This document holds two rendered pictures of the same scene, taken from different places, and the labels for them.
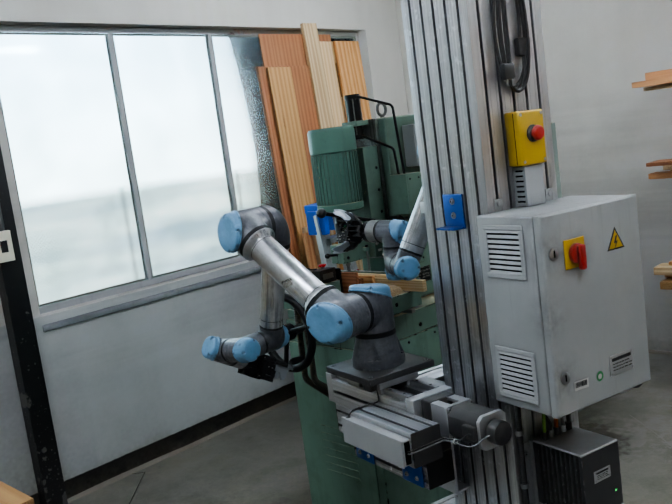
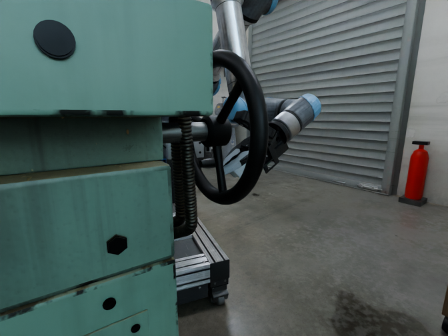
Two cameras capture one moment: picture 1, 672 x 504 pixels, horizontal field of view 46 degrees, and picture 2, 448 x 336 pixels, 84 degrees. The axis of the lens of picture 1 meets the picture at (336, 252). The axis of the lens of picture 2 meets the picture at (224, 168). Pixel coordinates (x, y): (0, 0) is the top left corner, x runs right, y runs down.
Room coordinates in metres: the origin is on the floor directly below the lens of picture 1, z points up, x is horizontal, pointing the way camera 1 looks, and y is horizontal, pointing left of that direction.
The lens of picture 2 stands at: (3.20, 0.31, 0.84)
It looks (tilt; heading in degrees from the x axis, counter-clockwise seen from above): 12 degrees down; 190
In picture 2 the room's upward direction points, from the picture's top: straight up
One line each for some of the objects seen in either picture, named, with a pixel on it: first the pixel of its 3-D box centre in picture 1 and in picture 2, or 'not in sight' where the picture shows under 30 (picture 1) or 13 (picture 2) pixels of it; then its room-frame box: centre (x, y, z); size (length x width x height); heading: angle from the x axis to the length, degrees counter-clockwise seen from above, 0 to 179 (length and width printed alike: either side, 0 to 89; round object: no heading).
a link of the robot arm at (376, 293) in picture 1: (370, 306); not in sight; (2.16, -0.07, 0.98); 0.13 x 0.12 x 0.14; 136
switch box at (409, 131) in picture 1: (418, 144); not in sight; (3.07, -0.37, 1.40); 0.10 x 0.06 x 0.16; 133
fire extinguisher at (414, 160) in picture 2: not in sight; (417, 173); (0.61, 1.75, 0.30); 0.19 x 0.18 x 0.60; 137
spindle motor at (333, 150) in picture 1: (335, 169); not in sight; (2.96, -0.04, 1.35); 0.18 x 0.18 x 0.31
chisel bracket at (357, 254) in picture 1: (350, 253); not in sight; (2.97, -0.06, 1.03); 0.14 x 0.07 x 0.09; 133
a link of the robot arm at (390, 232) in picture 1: (393, 232); not in sight; (2.52, -0.19, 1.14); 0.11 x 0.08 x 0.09; 43
